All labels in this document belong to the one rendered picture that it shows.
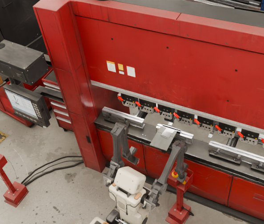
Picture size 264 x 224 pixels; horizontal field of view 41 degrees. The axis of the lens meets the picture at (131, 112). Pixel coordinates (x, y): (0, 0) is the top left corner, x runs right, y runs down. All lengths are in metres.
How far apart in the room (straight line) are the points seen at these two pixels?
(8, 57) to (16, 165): 2.07
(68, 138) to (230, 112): 2.62
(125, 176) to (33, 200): 1.99
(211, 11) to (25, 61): 1.58
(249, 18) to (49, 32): 1.64
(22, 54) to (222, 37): 1.69
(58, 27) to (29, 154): 2.38
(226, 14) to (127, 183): 1.48
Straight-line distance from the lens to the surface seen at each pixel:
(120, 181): 2.84
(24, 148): 5.11
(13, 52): 3.30
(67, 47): 3.18
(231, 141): 3.72
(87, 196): 4.40
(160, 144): 3.45
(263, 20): 2.69
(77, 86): 3.45
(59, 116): 4.85
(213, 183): 3.78
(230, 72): 2.79
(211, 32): 2.62
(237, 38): 2.58
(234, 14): 2.73
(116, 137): 2.78
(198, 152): 3.55
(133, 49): 3.04
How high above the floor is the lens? 3.70
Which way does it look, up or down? 46 degrees down
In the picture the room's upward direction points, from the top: 8 degrees counter-clockwise
